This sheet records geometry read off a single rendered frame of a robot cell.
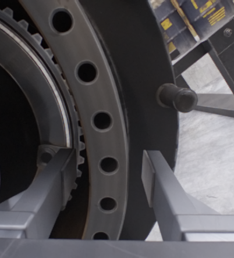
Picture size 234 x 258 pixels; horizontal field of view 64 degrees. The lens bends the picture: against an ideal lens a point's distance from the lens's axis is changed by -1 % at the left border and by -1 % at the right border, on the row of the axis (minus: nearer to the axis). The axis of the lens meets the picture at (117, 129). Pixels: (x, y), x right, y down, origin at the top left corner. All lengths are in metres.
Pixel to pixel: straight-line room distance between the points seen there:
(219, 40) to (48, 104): 1.20
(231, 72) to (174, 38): 1.95
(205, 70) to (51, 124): 2.59
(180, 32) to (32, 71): 3.08
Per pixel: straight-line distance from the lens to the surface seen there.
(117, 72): 0.18
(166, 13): 3.26
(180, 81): 2.37
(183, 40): 3.24
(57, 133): 0.22
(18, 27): 0.23
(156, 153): 0.16
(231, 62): 1.37
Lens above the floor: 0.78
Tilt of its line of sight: 12 degrees down
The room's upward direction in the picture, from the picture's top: 39 degrees counter-clockwise
